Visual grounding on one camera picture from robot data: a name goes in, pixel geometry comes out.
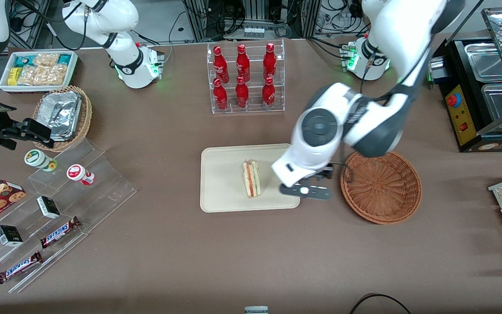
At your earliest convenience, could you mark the black cable loop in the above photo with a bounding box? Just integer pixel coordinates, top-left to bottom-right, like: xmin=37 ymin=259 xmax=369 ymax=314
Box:
xmin=349 ymin=293 xmax=414 ymax=314

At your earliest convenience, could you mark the Snickers chocolate bar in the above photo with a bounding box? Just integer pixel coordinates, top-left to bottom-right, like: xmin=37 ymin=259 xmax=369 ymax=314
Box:
xmin=40 ymin=216 xmax=82 ymax=249
xmin=0 ymin=251 xmax=43 ymax=285

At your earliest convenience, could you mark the white rectangular snack bin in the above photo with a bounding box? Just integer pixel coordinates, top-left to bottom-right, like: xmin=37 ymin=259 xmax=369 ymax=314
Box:
xmin=0 ymin=50 xmax=80 ymax=94

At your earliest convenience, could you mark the triangle sandwich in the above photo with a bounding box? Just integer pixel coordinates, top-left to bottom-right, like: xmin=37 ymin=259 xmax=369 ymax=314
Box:
xmin=242 ymin=160 xmax=261 ymax=199

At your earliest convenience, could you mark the black hot dog machine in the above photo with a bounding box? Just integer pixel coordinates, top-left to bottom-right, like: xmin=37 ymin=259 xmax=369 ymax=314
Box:
xmin=427 ymin=7 xmax=502 ymax=153

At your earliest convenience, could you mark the clear acrylic bottle rack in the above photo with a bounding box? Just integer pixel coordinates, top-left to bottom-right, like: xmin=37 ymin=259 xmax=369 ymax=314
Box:
xmin=207 ymin=39 xmax=285 ymax=115

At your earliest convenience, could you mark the beige plastic tray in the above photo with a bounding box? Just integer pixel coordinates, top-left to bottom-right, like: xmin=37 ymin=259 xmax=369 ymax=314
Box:
xmin=200 ymin=143 xmax=301 ymax=213

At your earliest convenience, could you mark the light tan wicker basket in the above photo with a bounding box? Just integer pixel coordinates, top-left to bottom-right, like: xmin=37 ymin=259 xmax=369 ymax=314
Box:
xmin=32 ymin=85 xmax=93 ymax=153

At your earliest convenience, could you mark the red lidded white cup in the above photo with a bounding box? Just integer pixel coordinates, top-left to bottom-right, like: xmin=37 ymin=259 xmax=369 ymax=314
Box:
xmin=66 ymin=164 xmax=96 ymax=186

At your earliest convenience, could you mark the small black box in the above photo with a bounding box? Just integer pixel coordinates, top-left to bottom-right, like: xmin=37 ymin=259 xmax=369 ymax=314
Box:
xmin=36 ymin=195 xmax=61 ymax=220
xmin=0 ymin=225 xmax=24 ymax=248

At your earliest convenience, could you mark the green lidded white cup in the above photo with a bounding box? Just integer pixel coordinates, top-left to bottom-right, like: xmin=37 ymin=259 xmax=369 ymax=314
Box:
xmin=24 ymin=149 xmax=58 ymax=172

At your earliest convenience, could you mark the clear acrylic stepped shelf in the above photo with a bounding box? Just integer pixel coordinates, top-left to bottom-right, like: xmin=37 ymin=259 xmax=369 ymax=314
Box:
xmin=0 ymin=138 xmax=138 ymax=294

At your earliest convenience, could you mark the clear rice cracker bag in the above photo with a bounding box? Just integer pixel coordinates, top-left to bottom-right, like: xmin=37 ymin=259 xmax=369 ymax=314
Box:
xmin=17 ymin=65 xmax=68 ymax=86
xmin=32 ymin=53 xmax=61 ymax=67

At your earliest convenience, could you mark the red soda bottle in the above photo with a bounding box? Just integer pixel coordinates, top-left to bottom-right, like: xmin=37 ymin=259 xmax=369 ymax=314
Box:
xmin=263 ymin=42 xmax=278 ymax=81
xmin=213 ymin=45 xmax=230 ymax=84
xmin=262 ymin=76 xmax=276 ymax=110
xmin=213 ymin=78 xmax=229 ymax=112
xmin=235 ymin=75 xmax=250 ymax=109
xmin=236 ymin=44 xmax=251 ymax=83

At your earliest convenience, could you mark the aluminium frame rack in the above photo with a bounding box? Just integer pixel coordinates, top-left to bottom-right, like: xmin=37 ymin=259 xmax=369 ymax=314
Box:
xmin=180 ymin=0 xmax=322 ymax=42

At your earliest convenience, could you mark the brown round wicker basket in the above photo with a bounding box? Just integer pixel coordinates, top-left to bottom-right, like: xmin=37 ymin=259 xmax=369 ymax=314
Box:
xmin=340 ymin=150 xmax=422 ymax=225

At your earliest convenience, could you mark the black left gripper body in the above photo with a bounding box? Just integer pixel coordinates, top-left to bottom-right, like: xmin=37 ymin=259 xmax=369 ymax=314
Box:
xmin=297 ymin=164 xmax=335 ymax=188

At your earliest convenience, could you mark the stack of foil trays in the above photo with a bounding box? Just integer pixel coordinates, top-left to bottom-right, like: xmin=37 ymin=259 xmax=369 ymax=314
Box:
xmin=39 ymin=91 xmax=82 ymax=143

